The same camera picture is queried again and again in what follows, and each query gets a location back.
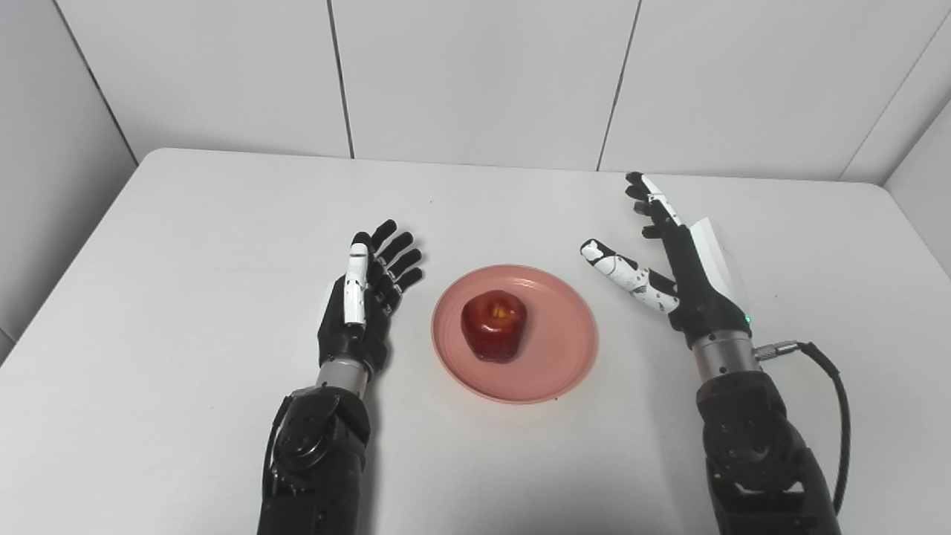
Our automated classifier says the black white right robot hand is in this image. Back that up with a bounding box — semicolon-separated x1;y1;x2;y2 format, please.
580;172;753;350

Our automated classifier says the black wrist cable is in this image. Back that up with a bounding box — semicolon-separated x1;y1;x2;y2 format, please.
753;340;851;515

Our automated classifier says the red apple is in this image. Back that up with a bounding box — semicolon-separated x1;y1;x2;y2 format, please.
461;291;529;364

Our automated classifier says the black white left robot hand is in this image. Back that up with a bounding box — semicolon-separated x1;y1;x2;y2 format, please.
317;219;424;380

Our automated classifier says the pink round plate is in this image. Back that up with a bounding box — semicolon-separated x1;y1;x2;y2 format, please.
431;265;600;405

